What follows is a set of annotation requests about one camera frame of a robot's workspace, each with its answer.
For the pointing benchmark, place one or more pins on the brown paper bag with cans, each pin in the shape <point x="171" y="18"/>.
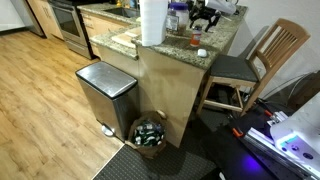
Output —
<point x="148" y="133"/>

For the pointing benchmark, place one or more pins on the granite kitchen counter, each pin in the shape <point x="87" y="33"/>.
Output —
<point x="166" y="93"/>

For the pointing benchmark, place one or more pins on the white pill bottle orange label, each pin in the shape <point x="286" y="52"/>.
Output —
<point x="195" y="37"/>

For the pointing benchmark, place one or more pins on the steel kitchen sink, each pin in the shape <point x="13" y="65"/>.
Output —
<point x="123" y="12"/>

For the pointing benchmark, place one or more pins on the wooden chair grey cushion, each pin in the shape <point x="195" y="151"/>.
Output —
<point x="233" y="68"/>

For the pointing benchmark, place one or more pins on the steel pedal trash can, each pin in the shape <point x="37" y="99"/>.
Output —
<point x="106" y="90"/>

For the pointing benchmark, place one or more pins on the beige base cabinets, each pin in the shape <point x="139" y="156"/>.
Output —
<point x="45" y="16"/>

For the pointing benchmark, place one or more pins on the orange clamp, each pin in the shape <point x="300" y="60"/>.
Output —
<point x="268" y="113"/>
<point x="237" y="132"/>

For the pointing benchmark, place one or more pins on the white earbuds case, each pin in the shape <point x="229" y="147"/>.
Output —
<point x="202" y="53"/>

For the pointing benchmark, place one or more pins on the aluminium robot mounting platform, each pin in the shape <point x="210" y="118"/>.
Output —
<point x="263" y="143"/>

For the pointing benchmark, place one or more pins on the bamboo cutting board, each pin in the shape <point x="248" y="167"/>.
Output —
<point x="126" y="38"/>

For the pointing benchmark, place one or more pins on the dark dotted floor mat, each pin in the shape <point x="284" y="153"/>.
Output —
<point x="160" y="163"/>

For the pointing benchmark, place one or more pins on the clear jar purple lid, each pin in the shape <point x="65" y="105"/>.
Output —
<point x="179" y="18"/>

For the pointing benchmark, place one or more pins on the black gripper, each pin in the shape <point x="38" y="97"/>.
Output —
<point x="204" y="11"/>

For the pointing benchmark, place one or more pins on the steel refrigerator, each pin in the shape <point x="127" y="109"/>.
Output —
<point x="30" y="16"/>

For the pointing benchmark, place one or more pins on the steel oven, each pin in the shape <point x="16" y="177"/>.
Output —
<point x="68" y="23"/>

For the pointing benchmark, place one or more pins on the white paper towel roll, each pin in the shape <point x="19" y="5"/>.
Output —
<point x="153" y="23"/>

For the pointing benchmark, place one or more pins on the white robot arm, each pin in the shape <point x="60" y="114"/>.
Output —
<point x="300" y="133"/>

